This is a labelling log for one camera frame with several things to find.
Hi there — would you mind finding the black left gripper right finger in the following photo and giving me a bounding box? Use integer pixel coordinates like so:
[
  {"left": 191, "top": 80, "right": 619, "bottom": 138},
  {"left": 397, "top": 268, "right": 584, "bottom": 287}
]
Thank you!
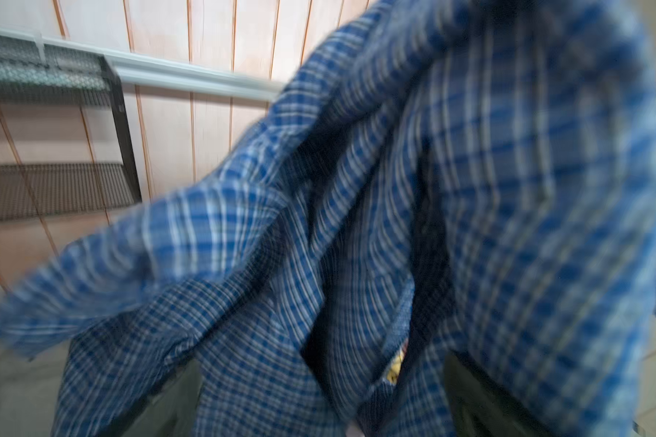
[{"left": 443, "top": 353, "right": 553, "bottom": 437}]

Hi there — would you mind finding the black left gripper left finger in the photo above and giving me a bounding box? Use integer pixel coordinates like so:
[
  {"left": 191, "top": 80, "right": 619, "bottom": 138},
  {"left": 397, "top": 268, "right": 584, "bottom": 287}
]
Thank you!
[{"left": 98, "top": 359, "right": 202, "bottom": 437}]

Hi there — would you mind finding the blue checked cloth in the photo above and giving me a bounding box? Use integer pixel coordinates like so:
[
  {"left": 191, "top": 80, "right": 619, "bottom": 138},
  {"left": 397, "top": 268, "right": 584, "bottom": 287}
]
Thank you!
[{"left": 0, "top": 1, "right": 656, "bottom": 436}]

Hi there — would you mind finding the yellow plaid cloth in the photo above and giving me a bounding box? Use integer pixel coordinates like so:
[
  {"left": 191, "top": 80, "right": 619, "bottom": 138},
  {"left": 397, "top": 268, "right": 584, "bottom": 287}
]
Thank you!
[{"left": 384, "top": 340, "right": 408, "bottom": 384}]

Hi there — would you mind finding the aluminium frame rail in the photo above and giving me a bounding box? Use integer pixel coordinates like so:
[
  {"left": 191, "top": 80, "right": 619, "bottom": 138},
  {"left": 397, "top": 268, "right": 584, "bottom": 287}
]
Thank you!
[{"left": 0, "top": 27, "right": 285, "bottom": 102}]

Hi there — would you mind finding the black wire mesh basket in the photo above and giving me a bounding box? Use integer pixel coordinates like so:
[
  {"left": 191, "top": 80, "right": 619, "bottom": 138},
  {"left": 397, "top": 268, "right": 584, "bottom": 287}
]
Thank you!
[{"left": 0, "top": 35, "right": 141, "bottom": 222}]

